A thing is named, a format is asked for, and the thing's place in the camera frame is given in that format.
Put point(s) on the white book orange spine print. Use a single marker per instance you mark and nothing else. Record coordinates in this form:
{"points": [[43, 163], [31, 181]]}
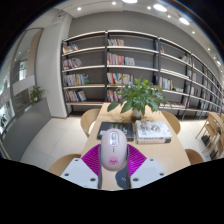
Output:
{"points": [[153, 141]]}

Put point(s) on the small potted plant by window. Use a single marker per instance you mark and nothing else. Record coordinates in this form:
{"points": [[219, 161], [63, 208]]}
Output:
{"points": [[3, 120]]}

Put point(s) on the green plant in white pot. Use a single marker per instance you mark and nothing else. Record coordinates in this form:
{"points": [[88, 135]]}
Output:
{"points": [[140, 95]]}

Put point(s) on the pink computer mouse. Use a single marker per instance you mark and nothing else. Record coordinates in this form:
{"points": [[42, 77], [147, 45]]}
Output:
{"points": [[114, 150]]}

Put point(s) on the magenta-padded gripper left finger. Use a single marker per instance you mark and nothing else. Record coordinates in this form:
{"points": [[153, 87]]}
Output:
{"points": [[78, 171]]}

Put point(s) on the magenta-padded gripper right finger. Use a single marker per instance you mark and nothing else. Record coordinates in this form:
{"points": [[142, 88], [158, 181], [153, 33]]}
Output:
{"points": [[148, 171]]}

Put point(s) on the round-back wooden chair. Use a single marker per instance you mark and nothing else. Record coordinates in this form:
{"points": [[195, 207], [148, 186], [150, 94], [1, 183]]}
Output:
{"points": [[63, 163], [194, 156], [171, 120], [89, 120]]}

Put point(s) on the small potted plant on ledge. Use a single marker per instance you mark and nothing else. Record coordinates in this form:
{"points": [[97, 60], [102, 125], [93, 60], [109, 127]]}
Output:
{"points": [[36, 93]]}

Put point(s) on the slatted wooden chair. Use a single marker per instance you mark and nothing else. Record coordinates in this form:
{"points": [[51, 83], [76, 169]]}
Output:
{"points": [[211, 126]]}

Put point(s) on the black book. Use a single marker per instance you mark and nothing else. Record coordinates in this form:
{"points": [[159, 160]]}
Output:
{"points": [[115, 125]]}

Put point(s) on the grey bookshelf unit with books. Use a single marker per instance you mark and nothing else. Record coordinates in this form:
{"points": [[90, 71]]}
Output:
{"points": [[133, 50]]}

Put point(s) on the round ceiling lights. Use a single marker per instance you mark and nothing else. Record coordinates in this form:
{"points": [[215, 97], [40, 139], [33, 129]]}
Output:
{"points": [[160, 7]]}

